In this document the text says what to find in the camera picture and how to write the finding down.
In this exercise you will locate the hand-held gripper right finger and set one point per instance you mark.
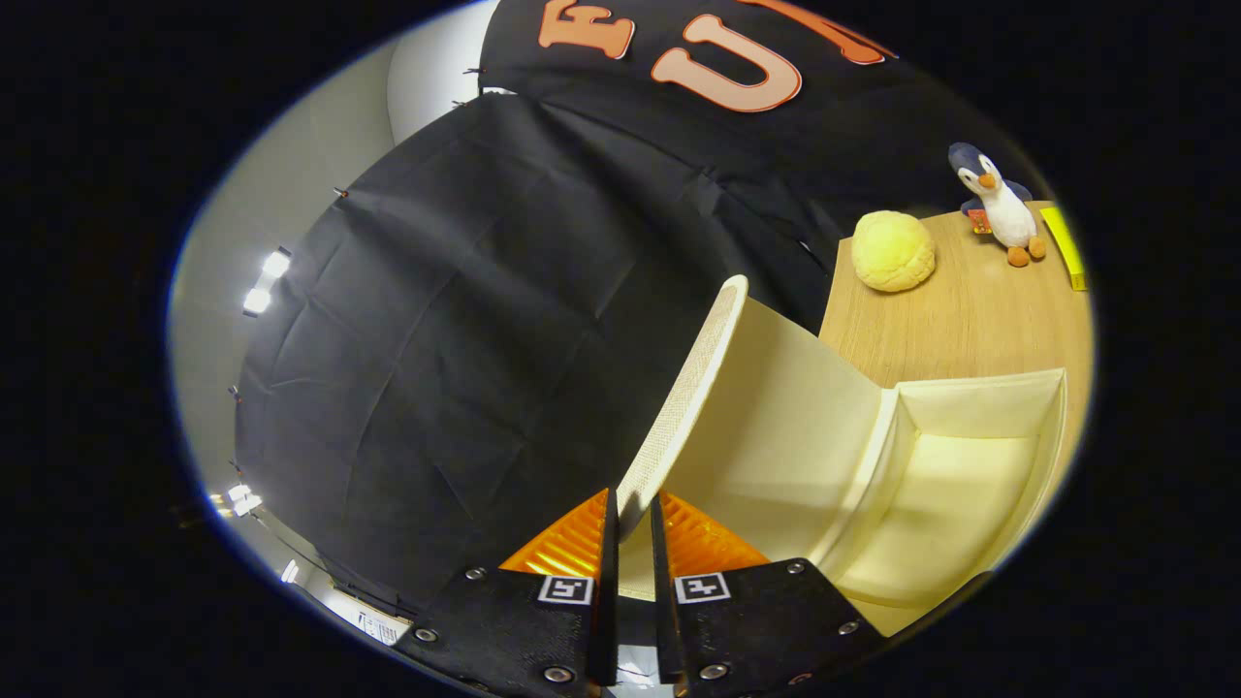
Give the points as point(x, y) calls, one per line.
point(664, 620)

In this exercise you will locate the penguin plush toy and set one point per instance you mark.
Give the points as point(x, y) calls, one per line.
point(1003, 211)

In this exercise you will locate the ceiling tube light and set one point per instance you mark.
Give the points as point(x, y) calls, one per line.
point(266, 281)

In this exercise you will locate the black backdrop cloth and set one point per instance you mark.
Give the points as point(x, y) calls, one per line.
point(465, 339)

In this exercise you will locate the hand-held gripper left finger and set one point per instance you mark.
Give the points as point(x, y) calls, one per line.
point(607, 620)

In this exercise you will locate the yellow book with red circle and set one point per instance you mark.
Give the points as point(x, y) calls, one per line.
point(1065, 250)

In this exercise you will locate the yellow round plush toy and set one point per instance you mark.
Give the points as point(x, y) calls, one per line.
point(892, 250)

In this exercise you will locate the cream fabric storage box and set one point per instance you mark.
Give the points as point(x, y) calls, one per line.
point(795, 436)

